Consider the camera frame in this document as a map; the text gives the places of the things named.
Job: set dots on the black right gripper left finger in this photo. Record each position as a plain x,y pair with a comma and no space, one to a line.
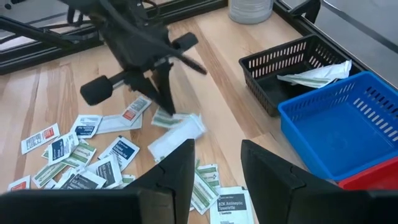
180,174

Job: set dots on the white wipes canister yellow label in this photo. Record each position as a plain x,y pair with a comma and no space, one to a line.
250,11

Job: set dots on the blue slotted plastic basket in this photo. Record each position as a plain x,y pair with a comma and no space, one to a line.
342,140

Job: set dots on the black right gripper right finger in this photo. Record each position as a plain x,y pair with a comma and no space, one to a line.
280,193

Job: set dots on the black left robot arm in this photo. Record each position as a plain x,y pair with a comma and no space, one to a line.
93,9

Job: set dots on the black slotted plastic basket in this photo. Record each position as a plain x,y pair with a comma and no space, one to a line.
270,91

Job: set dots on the white packet navy print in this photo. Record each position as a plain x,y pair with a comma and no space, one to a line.
119,152
62,147
85,126

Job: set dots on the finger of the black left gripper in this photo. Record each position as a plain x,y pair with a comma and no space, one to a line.
191,64
158,85

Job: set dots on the long plain white packet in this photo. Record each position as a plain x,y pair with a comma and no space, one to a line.
177,137
113,124

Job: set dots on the black frame clamp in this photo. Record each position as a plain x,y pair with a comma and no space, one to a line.
306,7

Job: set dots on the red slotted plastic basket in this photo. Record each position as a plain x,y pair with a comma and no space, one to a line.
373,178

